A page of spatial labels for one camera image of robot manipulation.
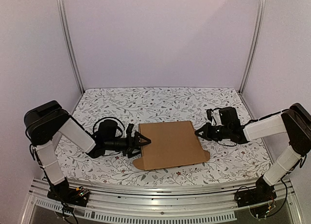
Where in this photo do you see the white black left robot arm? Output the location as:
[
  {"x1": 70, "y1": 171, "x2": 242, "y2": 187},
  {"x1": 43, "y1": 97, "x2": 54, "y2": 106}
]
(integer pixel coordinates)
[{"x1": 24, "y1": 100, "x2": 152, "y2": 202}]

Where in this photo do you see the aluminium front rail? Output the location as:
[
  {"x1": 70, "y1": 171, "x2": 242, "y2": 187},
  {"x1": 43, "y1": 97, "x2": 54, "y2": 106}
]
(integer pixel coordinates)
[{"x1": 20, "y1": 179, "x2": 306, "y2": 224}]

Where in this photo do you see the aluminium frame post right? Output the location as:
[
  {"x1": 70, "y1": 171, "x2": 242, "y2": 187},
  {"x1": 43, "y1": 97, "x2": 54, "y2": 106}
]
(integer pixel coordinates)
[{"x1": 238, "y1": 0, "x2": 266, "y2": 96}]

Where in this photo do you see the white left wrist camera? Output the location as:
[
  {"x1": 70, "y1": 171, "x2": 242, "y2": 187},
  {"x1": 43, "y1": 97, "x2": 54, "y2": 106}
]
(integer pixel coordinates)
[{"x1": 126, "y1": 123, "x2": 134, "y2": 138}]

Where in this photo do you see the aluminium frame post left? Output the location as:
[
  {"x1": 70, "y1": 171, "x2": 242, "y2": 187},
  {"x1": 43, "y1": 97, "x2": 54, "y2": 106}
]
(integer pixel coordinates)
[{"x1": 56, "y1": 0, "x2": 85, "y2": 94}]

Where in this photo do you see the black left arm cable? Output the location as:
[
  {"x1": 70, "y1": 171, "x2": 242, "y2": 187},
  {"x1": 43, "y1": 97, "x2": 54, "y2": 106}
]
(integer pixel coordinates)
[{"x1": 93, "y1": 116, "x2": 127, "y2": 139}]

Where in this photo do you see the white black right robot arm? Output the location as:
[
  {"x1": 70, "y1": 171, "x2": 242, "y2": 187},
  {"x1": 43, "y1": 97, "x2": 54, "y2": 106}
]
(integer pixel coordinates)
[{"x1": 195, "y1": 103, "x2": 311, "y2": 203}]

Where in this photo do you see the brown cardboard box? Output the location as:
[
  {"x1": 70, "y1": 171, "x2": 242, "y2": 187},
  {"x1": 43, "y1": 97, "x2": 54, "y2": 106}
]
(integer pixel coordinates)
[{"x1": 133, "y1": 121, "x2": 210, "y2": 171}]

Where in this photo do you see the aluminium frame post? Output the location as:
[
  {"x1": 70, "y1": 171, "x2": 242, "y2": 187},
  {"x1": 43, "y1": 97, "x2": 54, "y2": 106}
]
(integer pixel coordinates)
[
  {"x1": 238, "y1": 0, "x2": 266, "y2": 96},
  {"x1": 56, "y1": 0, "x2": 85, "y2": 94}
]

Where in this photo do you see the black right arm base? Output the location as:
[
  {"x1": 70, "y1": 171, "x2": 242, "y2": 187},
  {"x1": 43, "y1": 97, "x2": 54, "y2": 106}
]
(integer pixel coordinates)
[{"x1": 234, "y1": 185, "x2": 276, "y2": 207}]

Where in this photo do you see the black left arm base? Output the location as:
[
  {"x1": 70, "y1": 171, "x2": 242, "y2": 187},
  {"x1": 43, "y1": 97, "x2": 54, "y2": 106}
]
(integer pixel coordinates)
[{"x1": 47, "y1": 181, "x2": 90, "y2": 207}]

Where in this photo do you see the floral patterned table mat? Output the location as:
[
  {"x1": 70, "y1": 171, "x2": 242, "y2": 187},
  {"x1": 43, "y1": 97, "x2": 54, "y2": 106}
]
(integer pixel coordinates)
[{"x1": 55, "y1": 87, "x2": 272, "y2": 187}]

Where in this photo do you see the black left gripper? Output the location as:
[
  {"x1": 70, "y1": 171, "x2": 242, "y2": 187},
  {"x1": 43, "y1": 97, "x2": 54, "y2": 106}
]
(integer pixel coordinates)
[{"x1": 104, "y1": 131, "x2": 151, "y2": 158}]

